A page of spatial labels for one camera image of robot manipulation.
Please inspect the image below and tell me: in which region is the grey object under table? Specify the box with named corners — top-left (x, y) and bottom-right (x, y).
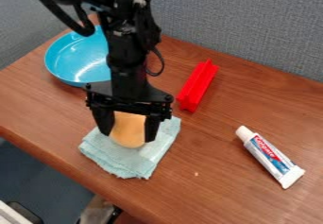
top-left (76, 195), bottom-right (123, 224)

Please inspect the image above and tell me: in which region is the white toothpaste tube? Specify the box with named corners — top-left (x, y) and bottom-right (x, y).
top-left (236, 126), bottom-right (306, 189)

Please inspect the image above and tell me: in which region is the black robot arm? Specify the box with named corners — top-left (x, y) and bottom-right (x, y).
top-left (39, 0), bottom-right (173, 142)

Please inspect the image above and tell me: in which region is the light green folded cloth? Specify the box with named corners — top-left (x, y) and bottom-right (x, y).
top-left (79, 116), bottom-right (181, 180)

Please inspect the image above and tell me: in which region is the black cable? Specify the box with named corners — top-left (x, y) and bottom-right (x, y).
top-left (144, 46), bottom-right (167, 78)

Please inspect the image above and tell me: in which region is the yellow foam ball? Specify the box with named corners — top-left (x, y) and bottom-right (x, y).
top-left (109, 112), bottom-right (145, 148)

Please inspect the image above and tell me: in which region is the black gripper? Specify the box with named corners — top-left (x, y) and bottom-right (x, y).
top-left (83, 68), bottom-right (175, 144)

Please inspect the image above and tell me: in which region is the red plastic block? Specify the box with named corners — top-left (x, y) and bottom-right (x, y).
top-left (175, 59), bottom-right (219, 112)

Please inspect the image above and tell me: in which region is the blue plate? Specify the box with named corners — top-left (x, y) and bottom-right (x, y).
top-left (44, 26), bottom-right (111, 87)

